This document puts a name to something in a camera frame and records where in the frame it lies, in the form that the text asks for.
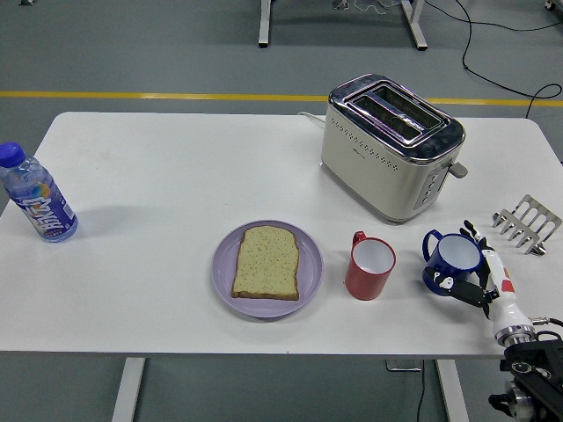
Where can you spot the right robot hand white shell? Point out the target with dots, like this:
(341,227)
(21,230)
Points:
(506,307)

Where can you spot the blue enamel cup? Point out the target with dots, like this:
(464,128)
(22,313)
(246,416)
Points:
(457,252)

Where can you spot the red enamel cup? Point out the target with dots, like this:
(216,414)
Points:
(363,283)

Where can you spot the slice of toast bread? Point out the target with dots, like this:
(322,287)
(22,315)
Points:
(266,264)

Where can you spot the black table control panel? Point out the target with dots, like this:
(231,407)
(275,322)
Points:
(506,365)

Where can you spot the metal toast rack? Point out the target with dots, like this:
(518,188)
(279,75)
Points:
(528,203)

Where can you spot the cream and chrome toaster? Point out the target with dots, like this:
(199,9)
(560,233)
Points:
(374,171)

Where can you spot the purple round plate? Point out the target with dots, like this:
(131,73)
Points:
(308,264)

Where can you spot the white background table leg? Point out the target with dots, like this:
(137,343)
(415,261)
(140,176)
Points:
(264,26)
(415,26)

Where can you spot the white caster wheel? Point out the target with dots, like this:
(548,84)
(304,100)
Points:
(549,3)

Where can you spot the yellow floor tape line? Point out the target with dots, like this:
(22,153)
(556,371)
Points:
(132,95)

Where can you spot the plastic bottle with blue label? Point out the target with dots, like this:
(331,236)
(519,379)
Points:
(44,211)

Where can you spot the grey bracket under table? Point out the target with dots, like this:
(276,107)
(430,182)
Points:
(402,365)

